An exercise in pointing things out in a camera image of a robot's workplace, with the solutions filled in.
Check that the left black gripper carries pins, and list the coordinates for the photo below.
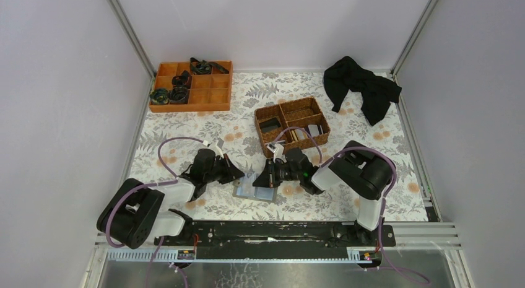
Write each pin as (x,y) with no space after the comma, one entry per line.
(223,168)

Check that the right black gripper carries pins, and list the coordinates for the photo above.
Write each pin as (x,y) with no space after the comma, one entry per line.
(271,174)

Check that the grey leather card holder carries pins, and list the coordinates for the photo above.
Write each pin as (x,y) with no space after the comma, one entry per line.
(243,188)

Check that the black credit card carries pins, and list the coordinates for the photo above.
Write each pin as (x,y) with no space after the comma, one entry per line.
(270,125)

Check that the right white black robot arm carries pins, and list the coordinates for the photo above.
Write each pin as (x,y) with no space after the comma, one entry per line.
(365,171)

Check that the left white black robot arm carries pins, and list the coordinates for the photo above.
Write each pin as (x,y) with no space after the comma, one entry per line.
(138,211)

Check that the cards stack in basket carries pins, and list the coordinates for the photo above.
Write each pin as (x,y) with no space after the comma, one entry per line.
(311,130)

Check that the floral patterned table mat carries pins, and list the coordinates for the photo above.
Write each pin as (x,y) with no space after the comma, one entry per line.
(169,142)

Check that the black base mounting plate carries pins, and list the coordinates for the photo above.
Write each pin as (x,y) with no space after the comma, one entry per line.
(277,240)

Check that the brown wicker divided basket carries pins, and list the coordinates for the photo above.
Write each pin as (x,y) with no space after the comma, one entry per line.
(292,114)

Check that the orange compartment tray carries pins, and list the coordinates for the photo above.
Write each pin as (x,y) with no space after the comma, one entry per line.
(192,86)

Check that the black crumpled cloth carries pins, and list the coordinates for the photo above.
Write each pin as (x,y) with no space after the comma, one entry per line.
(377,92)

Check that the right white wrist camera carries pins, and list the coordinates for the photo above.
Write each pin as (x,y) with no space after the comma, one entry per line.
(277,149)

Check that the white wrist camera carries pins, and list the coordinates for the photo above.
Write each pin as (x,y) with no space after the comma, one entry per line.
(277,149)
(216,146)

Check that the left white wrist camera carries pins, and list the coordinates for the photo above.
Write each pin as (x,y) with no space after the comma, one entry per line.
(216,146)

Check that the aluminium frame rail front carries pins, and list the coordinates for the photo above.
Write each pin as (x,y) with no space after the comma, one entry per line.
(427,236)

